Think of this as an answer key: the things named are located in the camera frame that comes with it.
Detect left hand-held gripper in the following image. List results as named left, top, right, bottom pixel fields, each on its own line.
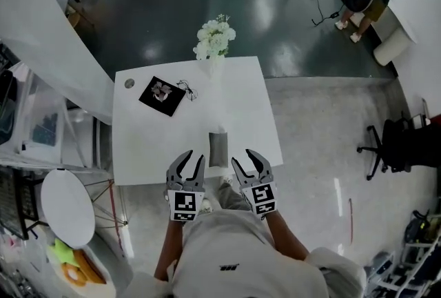
left=166, top=150, right=207, bottom=222

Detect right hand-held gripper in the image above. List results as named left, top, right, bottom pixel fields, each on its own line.
left=231, top=148, right=278, bottom=220

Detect grey rectangular case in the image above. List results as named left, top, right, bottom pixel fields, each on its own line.
left=207, top=123, right=230, bottom=169

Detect person's right forearm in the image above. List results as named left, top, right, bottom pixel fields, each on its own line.
left=265, top=211, right=311, bottom=261

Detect person's left forearm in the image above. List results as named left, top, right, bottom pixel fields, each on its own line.
left=152, top=219, right=186, bottom=282

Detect person's grey trousers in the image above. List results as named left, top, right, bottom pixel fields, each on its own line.
left=216, top=182, right=254, bottom=212

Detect white rectangular table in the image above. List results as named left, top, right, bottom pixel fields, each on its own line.
left=112, top=55, right=285, bottom=186

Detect black square mat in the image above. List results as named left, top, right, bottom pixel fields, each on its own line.
left=138, top=75, right=186, bottom=117

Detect person's grey shirt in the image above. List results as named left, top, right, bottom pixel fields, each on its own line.
left=126, top=208, right=368, bottom=298

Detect red floor strip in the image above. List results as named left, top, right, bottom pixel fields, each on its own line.
left=347, top=197, right=355, bottom=244

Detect white ribbed vase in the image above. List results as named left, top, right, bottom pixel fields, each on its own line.
left=206, top=54, right=225, bottom=79

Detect round white side table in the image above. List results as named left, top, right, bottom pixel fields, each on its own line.
left=40, top=168, right=129, bottom=247

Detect black office chair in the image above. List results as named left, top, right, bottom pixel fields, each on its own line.
left=356, top=117, right=415, bottom=181

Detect egg-shaped cushion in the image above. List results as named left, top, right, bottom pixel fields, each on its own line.
left=46, top=237, right=119, bottom=298

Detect white flower bouquet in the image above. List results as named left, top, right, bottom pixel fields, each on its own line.
left=192, top=13, right=238, bottom=61

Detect green star plush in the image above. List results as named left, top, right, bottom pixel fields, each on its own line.
left=50, top=237, right=76, bottom=259

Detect white metal shelf rack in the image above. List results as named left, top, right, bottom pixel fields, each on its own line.
left=0, top=44, right=101, bottom=170

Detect black plastic crate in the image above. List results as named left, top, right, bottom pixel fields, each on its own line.
left=0, top=165, right=39, bottom=241

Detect white curved column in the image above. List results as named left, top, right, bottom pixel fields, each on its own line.
left=0, top=0, right=116, bottom=126

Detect thin wire-frame eyeglasses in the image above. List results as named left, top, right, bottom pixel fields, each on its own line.
left=176, top=79, right=199, bottom=102

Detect black floor cable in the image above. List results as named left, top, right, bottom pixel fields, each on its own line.
left=311, top=0, right=346, bottom=27

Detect white cylindrical pedestal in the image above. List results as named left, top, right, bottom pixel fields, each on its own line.
left=373, top=28, right=418, bottom=67

